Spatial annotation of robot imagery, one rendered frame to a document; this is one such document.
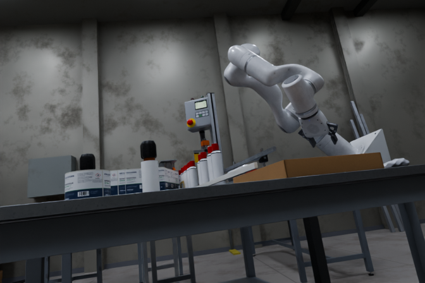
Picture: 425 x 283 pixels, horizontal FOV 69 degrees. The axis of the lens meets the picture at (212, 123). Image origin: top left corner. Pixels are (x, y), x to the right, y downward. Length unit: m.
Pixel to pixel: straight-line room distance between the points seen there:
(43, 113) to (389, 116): 7.30
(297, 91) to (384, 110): 6.70
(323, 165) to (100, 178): 1.06
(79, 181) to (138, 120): 4.96
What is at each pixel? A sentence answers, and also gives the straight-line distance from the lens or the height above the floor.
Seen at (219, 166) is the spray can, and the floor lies 0.97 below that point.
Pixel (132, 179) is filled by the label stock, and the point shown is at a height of 1.00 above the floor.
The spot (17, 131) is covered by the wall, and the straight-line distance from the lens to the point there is 7.03.
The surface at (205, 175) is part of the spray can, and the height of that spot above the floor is 0.96.
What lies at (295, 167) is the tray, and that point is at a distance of 0.67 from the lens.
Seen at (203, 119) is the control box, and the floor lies 1.33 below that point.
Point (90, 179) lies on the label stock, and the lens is 1.50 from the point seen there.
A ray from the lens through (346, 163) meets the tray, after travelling 0.75.
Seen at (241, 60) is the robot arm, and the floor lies 1.39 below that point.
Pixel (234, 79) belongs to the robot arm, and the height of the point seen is 1.39.
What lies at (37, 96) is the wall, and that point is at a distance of 7.11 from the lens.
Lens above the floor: 0.79
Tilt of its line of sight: 15 degrees up
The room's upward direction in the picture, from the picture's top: 7 degrees counter-clockwise
